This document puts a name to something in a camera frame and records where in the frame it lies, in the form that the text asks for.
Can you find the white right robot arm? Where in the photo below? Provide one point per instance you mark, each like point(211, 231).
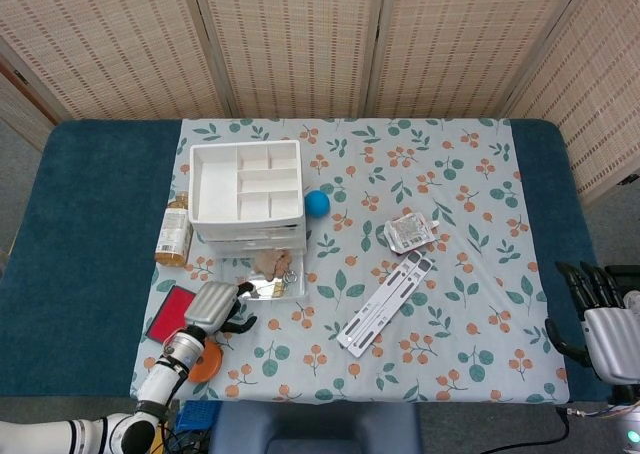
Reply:
point(627, 399)

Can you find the blue ball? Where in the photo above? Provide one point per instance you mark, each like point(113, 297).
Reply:
point(318, 204)

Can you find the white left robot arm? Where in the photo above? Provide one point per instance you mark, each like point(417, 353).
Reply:
point(165, 374)

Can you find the white plastic drawer organizer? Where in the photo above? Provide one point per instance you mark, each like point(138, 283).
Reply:
point(215, 189)

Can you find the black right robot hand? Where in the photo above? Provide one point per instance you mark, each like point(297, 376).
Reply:
point(612, 339)

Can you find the floral fruit print tablecloth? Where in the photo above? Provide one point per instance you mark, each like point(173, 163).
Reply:
point(350, 174)

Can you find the white pink snack pouch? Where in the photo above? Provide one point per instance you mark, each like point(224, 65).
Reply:
point(410, 231)

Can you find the bamboo folding screen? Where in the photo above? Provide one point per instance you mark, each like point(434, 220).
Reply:
point(300, 39)

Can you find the orange disc with hole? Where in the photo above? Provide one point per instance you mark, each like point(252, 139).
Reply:
point(210, 364)

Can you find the clear plastic drawer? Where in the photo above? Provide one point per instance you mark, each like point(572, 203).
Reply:
point(250, 243)
point(250, 228)
point(240, 269)

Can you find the blue chair seat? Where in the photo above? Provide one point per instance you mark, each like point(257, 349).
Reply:
point(315, 429)

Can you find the gold binder clips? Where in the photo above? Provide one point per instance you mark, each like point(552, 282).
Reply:
point(287, 281)

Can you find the white folding laptop stand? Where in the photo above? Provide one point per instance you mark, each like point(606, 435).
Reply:
point(385, 304)

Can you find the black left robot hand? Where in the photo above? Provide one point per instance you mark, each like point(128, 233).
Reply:
point(210, 306)

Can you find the amber bottle with label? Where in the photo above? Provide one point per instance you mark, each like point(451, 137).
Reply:
point(175, 229)

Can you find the red ink pad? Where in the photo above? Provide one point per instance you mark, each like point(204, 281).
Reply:
point(167, 316)

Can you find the blue plastic crate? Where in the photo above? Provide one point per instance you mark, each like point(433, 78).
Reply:
point(197, 416)

